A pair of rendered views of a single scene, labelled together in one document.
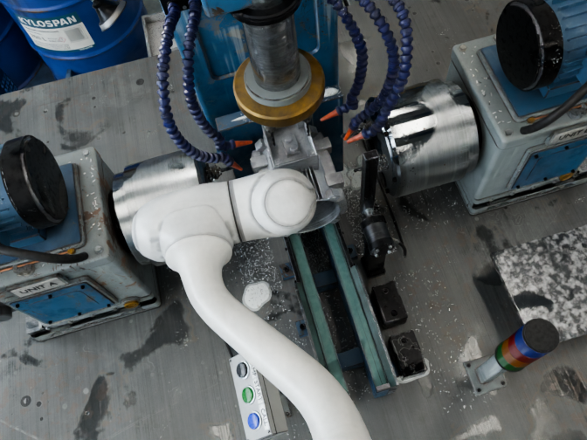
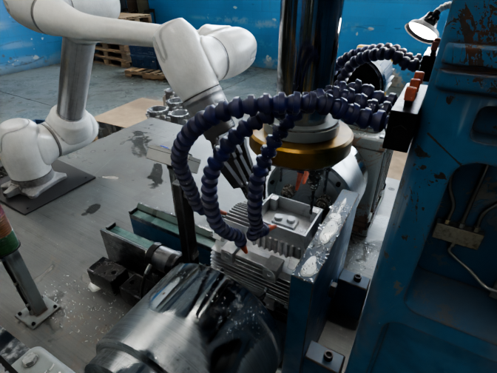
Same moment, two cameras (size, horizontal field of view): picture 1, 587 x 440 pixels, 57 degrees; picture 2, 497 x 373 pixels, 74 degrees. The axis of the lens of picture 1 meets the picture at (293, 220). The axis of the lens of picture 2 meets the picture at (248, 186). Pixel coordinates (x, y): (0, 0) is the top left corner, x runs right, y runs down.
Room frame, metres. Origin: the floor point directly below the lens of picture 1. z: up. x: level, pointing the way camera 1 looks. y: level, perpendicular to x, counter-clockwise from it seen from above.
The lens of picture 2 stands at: (0.93, -0.53, 1.56)
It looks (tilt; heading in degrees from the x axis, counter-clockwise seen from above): 33 degrees down; 124
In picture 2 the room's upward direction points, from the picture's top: straight up
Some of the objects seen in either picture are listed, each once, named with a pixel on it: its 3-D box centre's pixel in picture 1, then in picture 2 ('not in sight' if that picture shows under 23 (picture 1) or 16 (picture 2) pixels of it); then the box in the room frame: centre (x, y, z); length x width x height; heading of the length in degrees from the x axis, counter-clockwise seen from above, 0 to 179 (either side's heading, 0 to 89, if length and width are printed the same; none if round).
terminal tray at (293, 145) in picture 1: (290, 147); (285, 226); (0.69, -0.03, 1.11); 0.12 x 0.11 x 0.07; 5
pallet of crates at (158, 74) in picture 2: not in sight; (163, 52); (-3.88, 3.80, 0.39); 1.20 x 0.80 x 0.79; 12
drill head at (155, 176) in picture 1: (153, 213); (324, 177); (0.63, 0.32, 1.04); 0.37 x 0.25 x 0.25; 95
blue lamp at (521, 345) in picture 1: (535, 339); not in sight; (0.15, -0.37, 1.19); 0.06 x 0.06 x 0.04
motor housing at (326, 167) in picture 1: (298, 182); (268, 252); (0.65, -0.03, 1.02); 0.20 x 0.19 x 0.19; 5
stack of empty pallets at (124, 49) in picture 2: not in sight; (118, 38); (-5.47, 4.09, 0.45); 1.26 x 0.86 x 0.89; 4
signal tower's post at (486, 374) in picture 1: (507, 358); (8, 254); (0.15, -0.37, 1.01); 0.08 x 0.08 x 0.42; 5
